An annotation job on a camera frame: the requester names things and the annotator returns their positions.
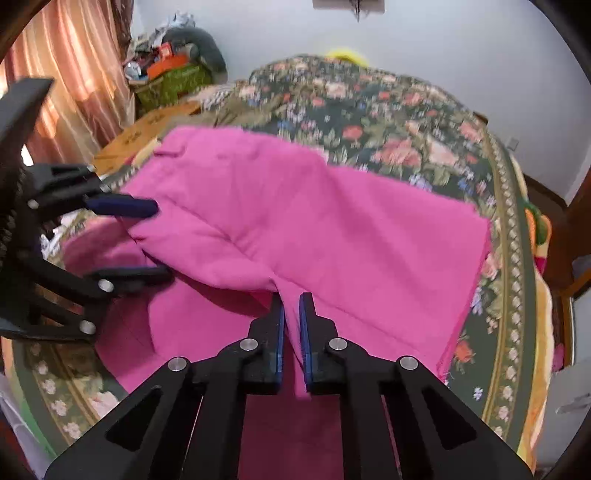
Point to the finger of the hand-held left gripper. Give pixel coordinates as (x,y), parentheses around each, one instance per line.
(124,206)
(138,277)

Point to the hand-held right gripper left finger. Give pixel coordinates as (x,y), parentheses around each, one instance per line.
(279,339)

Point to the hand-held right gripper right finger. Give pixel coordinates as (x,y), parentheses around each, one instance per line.
(305,341)

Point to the pink pants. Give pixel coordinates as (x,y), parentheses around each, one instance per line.
(295,240)

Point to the cardboard box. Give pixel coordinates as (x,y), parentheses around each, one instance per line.
(138,134)

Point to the orange curtain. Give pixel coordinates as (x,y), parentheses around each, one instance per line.
(60,87)

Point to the grey bag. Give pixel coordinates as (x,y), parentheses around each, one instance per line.
(203,46)

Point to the floral bed blanket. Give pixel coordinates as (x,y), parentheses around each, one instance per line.
(392,134)

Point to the orange patterned blanket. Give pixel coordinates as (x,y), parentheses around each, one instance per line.
(542,286)

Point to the yellow pillow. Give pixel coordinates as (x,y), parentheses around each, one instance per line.
(347,54)

